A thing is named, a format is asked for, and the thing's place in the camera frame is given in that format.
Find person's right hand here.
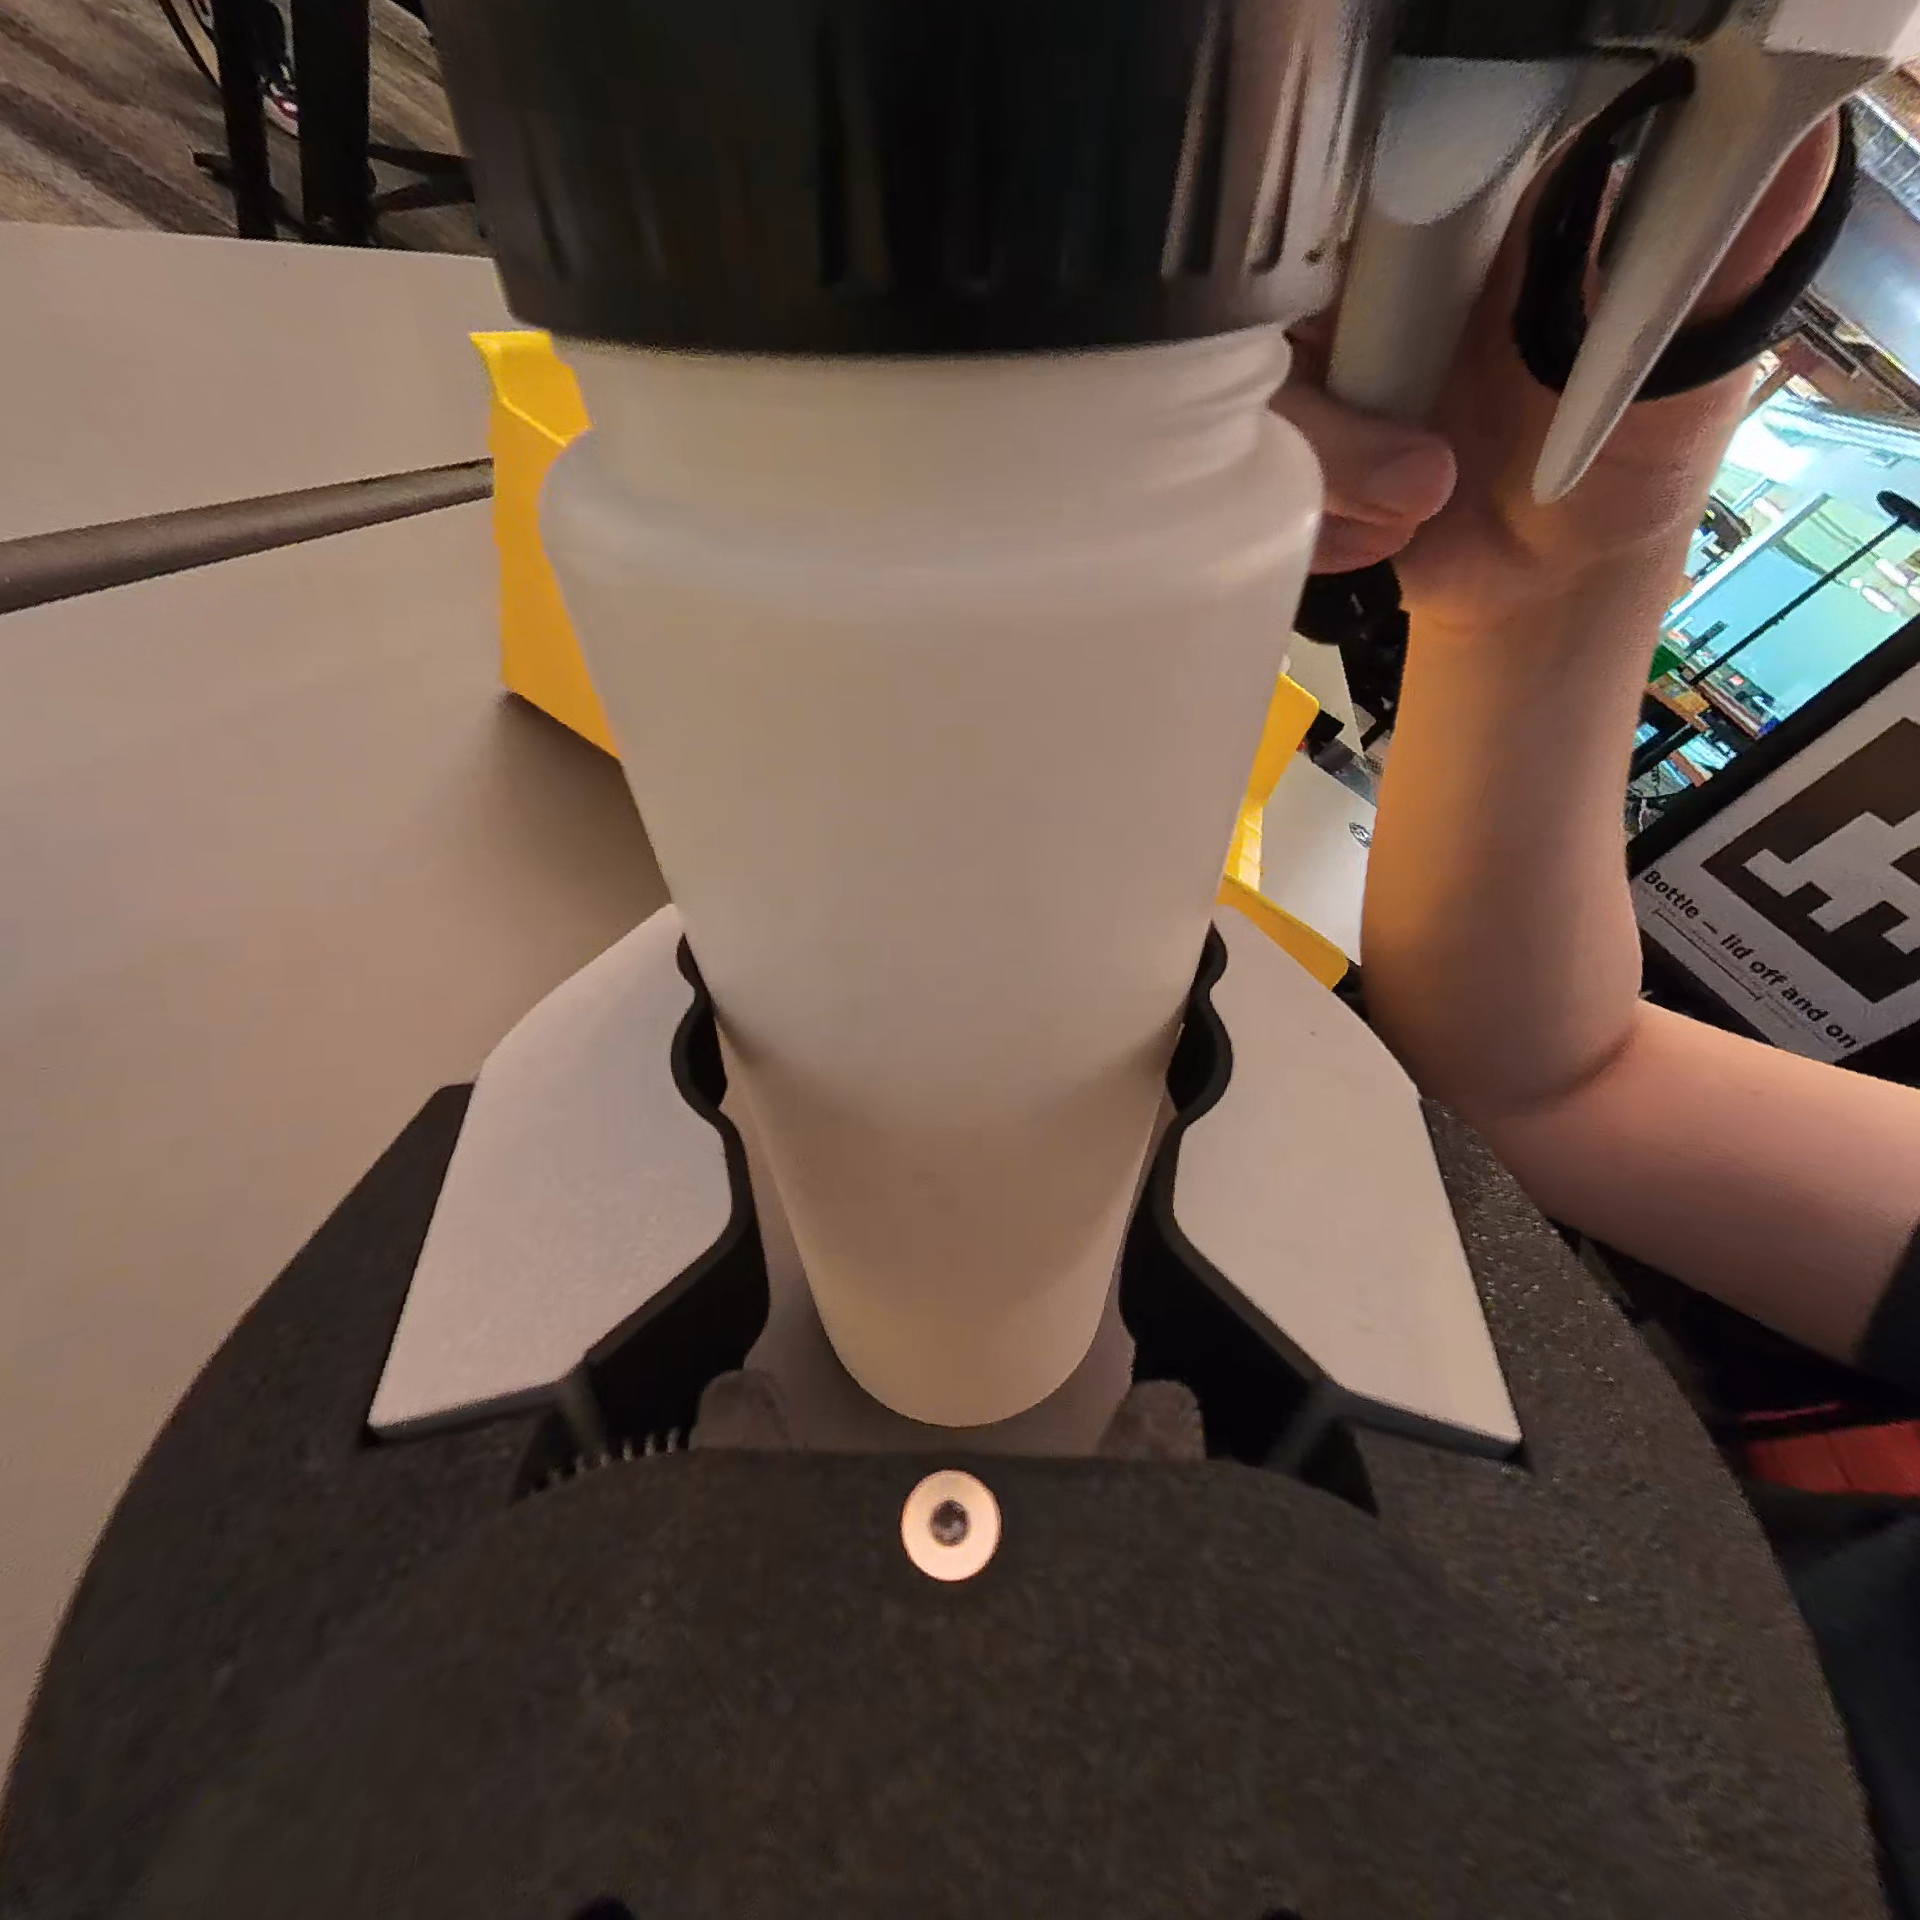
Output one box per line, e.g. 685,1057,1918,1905
1282,129,1849,634

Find white plastic bottle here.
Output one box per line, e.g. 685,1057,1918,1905
537,329,1325,1426

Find person's right forearm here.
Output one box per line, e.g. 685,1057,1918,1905
1358,614,1920,1369

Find black framed marker sign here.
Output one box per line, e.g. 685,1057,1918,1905
1628,614,1920,1067

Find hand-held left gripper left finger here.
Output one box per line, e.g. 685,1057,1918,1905
367,902,775,1445

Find person's dark clothing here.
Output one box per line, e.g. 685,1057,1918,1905
1558,1215,1920,1920

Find red patterned cloth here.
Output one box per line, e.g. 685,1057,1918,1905
1746,1423,1920,1501

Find black bottle lid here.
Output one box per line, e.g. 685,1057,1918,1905
428,0,1396,359

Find black metal table legs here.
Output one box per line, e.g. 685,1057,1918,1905
193,0,482,244

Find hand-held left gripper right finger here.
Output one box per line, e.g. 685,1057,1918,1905
1125,902,1532,1466

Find yellow plastic bin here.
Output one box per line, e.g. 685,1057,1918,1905
469,329,1353,991

